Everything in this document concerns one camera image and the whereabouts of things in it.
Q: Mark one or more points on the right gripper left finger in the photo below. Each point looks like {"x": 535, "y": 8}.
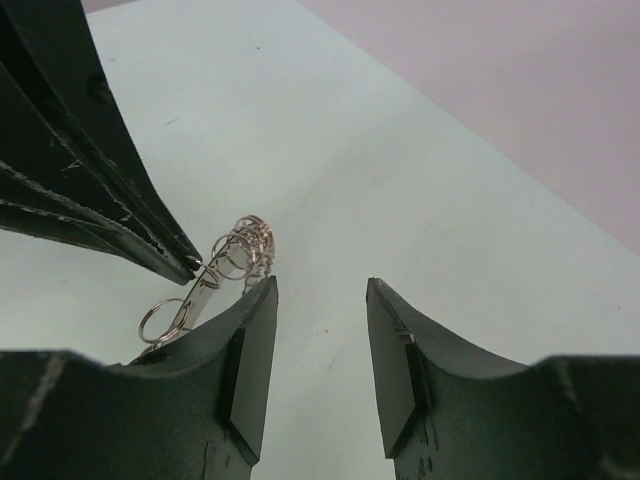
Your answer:
{"x": 193, "y": 409}

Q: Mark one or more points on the metal disc with keyrings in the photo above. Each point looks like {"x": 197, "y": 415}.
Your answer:
{"x": 245, "y": 254}

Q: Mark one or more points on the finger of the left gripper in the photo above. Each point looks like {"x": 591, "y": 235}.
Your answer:
{"x": 48, "y": 49}
{"x": 52, "y": 188}

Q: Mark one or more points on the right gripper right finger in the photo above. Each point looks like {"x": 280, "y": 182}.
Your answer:
{"x": 449, "y": 409}

